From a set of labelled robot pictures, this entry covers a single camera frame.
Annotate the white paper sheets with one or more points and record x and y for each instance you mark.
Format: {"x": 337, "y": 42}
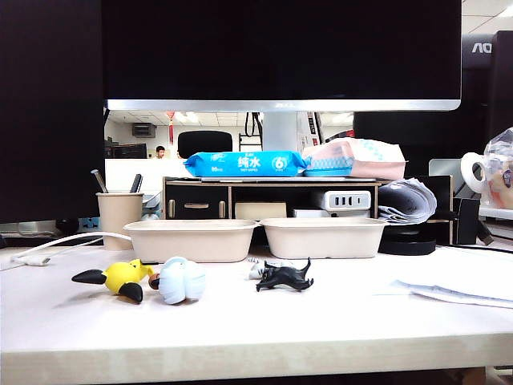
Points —
{"x": 461, "y": 293}

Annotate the beige paper cup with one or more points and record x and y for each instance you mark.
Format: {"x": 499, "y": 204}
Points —
{"x": 118, "y": 216}

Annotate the red hanging knot ornament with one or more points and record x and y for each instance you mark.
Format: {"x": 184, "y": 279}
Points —
{"x": 170, "y": 130}

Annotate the silver pen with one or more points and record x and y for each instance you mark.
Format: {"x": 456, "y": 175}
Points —
{"x": 98, "y": 180}

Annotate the white paper roll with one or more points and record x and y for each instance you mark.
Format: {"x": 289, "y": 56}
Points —
{"x": 467, "y": 168}

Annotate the grey metal plate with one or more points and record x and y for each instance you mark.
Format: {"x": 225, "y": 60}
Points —
{"x": 443, "y": 166}

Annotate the grey ceiling air conditioner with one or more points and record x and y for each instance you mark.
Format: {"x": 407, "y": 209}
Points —
{"x": 143, "y": 130}

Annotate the black AOC monitor back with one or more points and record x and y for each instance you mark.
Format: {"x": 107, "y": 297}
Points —
{"x": 477, "y": 80}

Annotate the blue power socket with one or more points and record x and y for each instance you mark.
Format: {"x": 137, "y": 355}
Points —
{"x": 90, "y": 222}

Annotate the black dark monitor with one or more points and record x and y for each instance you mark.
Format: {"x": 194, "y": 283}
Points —
{"x": 48, "y": 120}

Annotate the rolled grey papers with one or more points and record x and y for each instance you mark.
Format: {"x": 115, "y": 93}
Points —
{"x": 409, "y": 200}

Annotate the beige paper box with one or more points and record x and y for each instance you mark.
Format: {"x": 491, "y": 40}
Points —
{"x": 324, "y": 240}
{"x": 192, "y": 242}

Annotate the beige small box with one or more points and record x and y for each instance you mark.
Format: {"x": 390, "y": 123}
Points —
{"x": 260, "y": 210}

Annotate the black small stand box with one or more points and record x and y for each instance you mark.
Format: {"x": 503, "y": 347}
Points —
{"x": 467, "y": 220}

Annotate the black pen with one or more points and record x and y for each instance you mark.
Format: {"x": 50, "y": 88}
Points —
{"x": 136, "y": 182}

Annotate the yellow black doll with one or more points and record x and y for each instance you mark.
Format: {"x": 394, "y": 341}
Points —
{"x": 120, "y": 276}

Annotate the black winged dragon doll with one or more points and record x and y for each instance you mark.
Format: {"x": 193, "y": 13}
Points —
{"x": 284, "y": 276}

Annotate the light blue white doll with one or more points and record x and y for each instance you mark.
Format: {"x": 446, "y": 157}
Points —
{"x": 180, "y": 280}

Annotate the silver monitor stand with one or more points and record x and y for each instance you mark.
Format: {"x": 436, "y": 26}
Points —
{"x": 280, "y": 132}

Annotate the blue wet wipes pack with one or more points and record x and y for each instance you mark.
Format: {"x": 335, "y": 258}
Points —
{"x": 244, "y": 163}

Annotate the white power strip charger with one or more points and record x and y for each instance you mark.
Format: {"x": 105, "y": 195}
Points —
{"x": 346, "y": 199}

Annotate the white flat box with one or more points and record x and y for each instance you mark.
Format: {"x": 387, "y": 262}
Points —
{"x": 308, "y": 213}

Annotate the black round base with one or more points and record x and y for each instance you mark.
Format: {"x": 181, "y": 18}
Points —
{"x": 406, "y": 246}

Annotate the silver bezel computer monitor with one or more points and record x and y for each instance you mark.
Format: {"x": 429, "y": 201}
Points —
{"x": 280, "y": 48}

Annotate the black office chair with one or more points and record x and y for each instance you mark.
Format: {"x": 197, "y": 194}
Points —
{"x": 204, "y": 144}

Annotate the black wooden desk organizer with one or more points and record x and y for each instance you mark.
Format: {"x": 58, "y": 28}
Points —
{"x": 196, "y": 192}

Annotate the clear plastic bag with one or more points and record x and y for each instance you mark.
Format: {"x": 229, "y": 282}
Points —
{"x": 499, "y": 176}

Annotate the pink tissue pack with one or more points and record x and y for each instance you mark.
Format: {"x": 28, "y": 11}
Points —
{"x": 360, "y": 158}

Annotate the person in background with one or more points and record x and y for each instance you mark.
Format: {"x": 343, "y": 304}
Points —
{"x": 160, "y": 152}

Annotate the dark background monitor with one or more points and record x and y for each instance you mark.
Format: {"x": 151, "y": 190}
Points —
{"x": 128, "y": 151}

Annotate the white grey striped tiger doll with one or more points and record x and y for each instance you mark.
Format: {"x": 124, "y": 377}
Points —
{"x": 253, "y": 272}

